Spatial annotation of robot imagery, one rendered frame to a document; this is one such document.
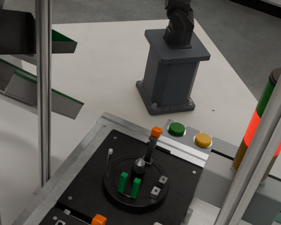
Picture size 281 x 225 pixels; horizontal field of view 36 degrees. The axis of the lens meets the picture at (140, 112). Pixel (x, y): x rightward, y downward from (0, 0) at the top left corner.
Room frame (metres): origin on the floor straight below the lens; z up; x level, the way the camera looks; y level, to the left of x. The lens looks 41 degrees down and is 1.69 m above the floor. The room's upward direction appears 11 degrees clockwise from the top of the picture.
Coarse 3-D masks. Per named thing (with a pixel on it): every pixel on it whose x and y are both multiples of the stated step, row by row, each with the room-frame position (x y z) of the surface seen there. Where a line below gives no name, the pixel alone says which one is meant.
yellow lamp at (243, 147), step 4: (240, 144) 0.42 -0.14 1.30; (244, 144) 0.41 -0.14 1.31; (240, 148) 0.42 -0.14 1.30; (244, 148) 0.41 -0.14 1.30; (240, 152) 0.41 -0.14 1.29; (244, 152) 0.41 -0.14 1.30; (236, 156) 0.42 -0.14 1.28; (240, 156) 0.41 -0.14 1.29; (236, 160) 0.41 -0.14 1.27; (240, 160) 0.41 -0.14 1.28; (236, 164) 0.41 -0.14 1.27; (236, 168) 0.41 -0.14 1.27
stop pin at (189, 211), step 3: (189, 210) 0.55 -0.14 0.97; (192, 210) 0.55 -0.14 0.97; (186, 213) 0.55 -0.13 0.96; (189, 213) 0.55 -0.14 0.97; (186, 216) 0.55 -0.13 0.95; (189, 216) 0.54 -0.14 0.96; (183, 219) 0.55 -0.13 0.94; (186, 219) 0.55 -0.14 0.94; (189, 219) 0.54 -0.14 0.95; (183, 222) 0.55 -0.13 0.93; (186, 222) 0.54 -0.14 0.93
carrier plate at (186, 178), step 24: (120, 144) 0.70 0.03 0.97; (144, 144) 0.71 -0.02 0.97; (96, 168) 0.61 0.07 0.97; (168, 168) 0.65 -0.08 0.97; (192, 168) 0.67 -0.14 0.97; (72, 192) 0.54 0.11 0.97; (96, 192) 0.55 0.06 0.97; (168, 192) 0.58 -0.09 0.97; (192, 192) 0.60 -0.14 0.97; (120, 216) 0.50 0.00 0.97; (144, 216) 0.51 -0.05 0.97; (168, 216) 0.53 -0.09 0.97
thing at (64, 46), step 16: (0, 16) 0.56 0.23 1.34; (16, 16) 0.58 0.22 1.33; (32, 16) 0.61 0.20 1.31; (0, 32) 0.55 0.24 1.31; (16, 32) 0.58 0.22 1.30; (32, 32) 0.61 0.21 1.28; (0, 48) 0.55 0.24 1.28; (16, 48) 0.58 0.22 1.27; (32, 48) 0.61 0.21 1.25; (64, 48) 0.69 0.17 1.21
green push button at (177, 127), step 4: (172, 124) 0.80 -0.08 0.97; (176, 124) 0.80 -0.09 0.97; (180, 124) 0.80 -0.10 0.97; (172, 128) 0.78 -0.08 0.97; (176, 128) 0.79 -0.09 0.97; (180, 128) 0.79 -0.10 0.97; (184, 128) 0.79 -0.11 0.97; (172, 132) 0.77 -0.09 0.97; (176, 132) 0.77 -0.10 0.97; (180, 132) 0.77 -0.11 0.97
